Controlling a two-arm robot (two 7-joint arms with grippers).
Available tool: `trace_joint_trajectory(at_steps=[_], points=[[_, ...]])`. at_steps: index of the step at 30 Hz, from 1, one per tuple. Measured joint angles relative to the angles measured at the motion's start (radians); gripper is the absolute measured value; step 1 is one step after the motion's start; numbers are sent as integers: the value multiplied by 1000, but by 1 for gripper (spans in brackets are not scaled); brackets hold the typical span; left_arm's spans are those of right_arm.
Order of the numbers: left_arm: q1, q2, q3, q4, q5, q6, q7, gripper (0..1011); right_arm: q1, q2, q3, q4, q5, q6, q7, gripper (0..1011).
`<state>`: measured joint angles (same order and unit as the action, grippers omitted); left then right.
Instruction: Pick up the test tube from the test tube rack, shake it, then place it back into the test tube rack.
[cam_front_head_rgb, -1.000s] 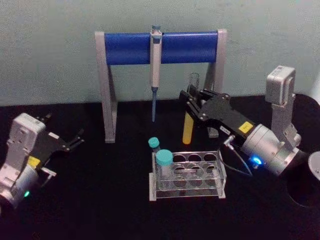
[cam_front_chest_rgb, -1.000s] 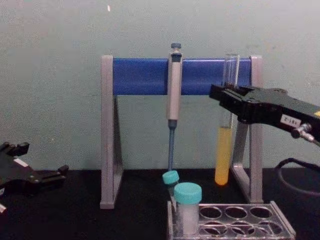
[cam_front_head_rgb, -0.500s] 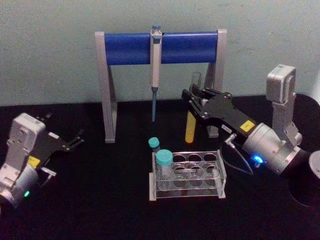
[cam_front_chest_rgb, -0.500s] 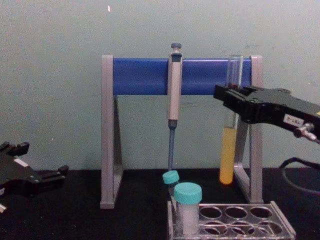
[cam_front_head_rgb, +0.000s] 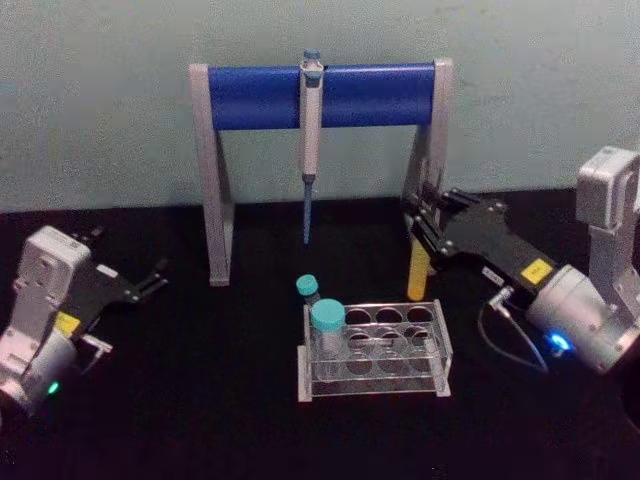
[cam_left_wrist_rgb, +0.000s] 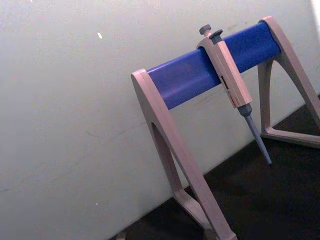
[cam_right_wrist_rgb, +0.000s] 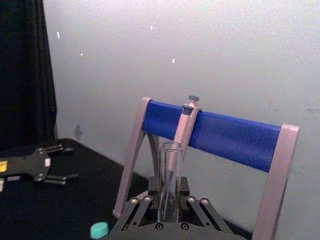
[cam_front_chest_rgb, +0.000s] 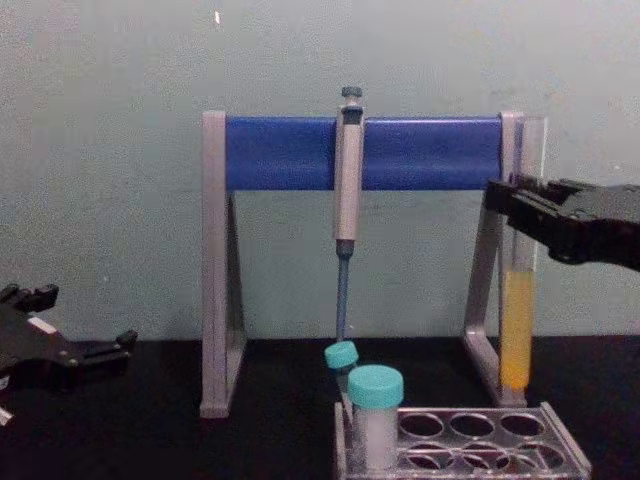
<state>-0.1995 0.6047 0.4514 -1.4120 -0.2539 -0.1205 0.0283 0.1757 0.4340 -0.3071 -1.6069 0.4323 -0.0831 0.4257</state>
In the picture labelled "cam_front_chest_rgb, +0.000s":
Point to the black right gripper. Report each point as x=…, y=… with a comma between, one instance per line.
x=607, y=227

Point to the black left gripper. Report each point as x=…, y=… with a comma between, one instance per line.
x=35, y=350

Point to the clear tube with yellow liquid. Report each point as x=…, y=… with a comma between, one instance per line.
x=516, y=330

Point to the grey pipette stand, blue bar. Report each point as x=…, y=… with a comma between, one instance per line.
x=425, y=152

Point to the black table cloth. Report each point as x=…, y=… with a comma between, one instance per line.
x=150, y=440

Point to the grey pipette with blue tip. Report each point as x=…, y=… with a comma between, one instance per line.
x=348, y=190

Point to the clear plastic tube rack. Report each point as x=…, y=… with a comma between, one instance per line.
x=500, y=442

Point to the small tube with teal cap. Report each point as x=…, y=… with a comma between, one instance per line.
x=341, y=356

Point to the large tube with teal cap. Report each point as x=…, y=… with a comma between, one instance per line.
x=375, y=400

